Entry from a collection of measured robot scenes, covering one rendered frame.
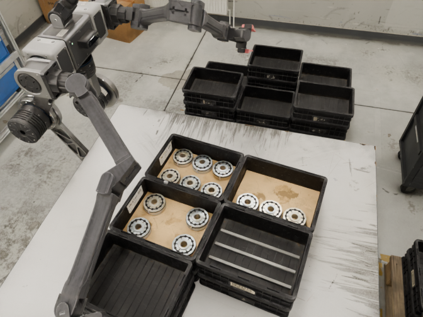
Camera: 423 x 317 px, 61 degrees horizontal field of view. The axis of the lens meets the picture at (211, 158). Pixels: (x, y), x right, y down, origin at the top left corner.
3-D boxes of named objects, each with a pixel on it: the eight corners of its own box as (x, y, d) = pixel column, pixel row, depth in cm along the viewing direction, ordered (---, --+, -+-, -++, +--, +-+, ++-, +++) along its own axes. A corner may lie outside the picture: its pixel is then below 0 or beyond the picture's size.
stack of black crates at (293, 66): (244, 109, 313) (247, 65, 279) (251, 87, 332) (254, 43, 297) (291, 116, 305) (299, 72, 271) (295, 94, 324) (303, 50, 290)
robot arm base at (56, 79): (63, 85, 140) (52, 59, 131) (82, 88, 139) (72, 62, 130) (51, 100, 135) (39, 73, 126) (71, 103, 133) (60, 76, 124)
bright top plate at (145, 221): (123, 233, 158) (122, 233, 157) (134, 215, 164) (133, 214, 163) (143, 241, 155) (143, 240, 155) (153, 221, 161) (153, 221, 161)
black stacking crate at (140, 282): (72, 305, 143) (62, 295, 134) (114, 241, 160) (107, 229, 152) (161, 347, 132) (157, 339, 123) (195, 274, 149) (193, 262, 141)
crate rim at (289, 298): (194, 264, 142) (194, 261, 140) (222, 204, 160) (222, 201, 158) (294, 304, 131) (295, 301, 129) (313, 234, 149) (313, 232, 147)
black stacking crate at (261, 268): (196, 274, 150) (194, 262, 141) (223, 216, 167) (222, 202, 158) (290, 311, 139) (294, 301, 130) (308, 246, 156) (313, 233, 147)
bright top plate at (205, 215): (182, 222, 160) (181, 221, 160) (192, 205, 166) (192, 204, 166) (202, 231, 157) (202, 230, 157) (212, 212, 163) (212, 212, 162)
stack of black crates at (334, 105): (284, 150, 280) (293, 106, 246) (289, 124, 299) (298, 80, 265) (338, 160, 273) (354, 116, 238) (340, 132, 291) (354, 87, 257)
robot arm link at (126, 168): (150, 176, 120) (141, 166, 111) (115, 199, 119) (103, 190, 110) (92, 84, 136) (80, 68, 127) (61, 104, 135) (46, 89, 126)
